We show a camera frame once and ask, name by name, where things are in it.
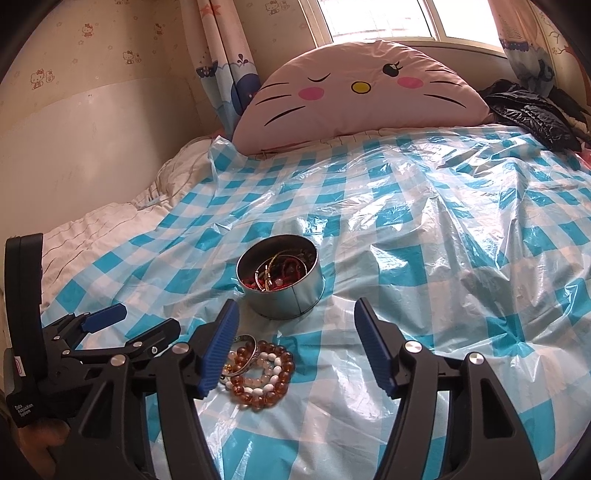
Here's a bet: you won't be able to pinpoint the round metal tin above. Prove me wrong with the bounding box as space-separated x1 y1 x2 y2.
236 234 320 319

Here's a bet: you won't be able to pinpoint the red cord bracelets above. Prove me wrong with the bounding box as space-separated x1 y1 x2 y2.
244 258 308 292

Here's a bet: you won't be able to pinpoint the window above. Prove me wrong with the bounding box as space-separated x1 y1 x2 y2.
300 0 509 58

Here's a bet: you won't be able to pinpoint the white and pink bead bracelet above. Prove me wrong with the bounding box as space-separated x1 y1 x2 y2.
225 350 284 397

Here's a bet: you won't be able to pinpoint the person's left hand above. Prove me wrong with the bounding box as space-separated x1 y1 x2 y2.
18 422 70 480

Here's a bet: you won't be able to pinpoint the gold bangle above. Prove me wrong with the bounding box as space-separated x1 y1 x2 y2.
256 250 311 292

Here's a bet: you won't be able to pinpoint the pink and blue curtain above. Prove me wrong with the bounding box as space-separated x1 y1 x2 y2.
489 0 559 93

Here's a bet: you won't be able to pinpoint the black puffer jacket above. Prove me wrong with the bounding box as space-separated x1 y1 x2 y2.
485 79 585 153

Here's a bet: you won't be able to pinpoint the blue whale print curtain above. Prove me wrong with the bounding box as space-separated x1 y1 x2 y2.
196 0 264 139

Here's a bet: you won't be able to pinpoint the blue checkered plastic sheet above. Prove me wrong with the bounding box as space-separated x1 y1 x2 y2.
39 124 591 480

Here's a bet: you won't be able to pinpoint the white quilt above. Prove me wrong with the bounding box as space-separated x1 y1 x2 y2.
39 138 241 319

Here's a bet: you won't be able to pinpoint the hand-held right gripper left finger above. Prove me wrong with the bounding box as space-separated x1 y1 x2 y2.
55 299 241 480

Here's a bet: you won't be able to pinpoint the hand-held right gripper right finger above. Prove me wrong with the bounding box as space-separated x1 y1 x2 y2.
355 298 543 480

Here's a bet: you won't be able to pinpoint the silver bangle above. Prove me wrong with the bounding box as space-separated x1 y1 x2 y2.
221 335 260 385

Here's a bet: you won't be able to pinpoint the amber bead bracelet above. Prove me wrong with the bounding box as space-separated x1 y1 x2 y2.
225 340 296 409

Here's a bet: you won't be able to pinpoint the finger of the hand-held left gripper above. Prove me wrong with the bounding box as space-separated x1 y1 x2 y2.
44 304 128 352
62 320 182 370

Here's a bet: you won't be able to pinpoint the pink cat face pillow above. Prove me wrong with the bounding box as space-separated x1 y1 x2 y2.
231 39 491 155

